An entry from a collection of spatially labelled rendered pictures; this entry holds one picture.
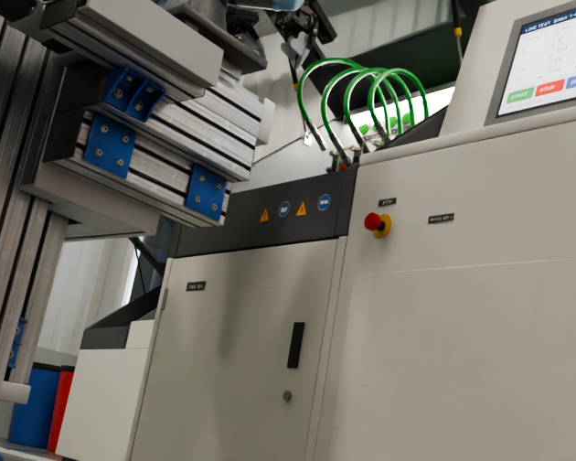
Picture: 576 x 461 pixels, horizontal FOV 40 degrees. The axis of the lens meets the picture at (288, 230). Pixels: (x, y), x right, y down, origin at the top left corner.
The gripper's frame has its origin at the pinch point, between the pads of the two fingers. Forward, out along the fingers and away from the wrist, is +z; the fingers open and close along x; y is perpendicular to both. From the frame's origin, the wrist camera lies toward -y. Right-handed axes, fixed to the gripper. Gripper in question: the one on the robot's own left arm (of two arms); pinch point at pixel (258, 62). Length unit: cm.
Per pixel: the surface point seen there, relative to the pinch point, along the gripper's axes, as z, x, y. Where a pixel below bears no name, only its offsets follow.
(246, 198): 31.5, -1.2, 29.0
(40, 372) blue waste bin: 16, -599, -115
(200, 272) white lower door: 40, -19, 41
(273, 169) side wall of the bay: 24.8, -28.2, -7.6
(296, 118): -61, -424, -414
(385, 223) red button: 55, 43, 37
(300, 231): 46, 18, 36
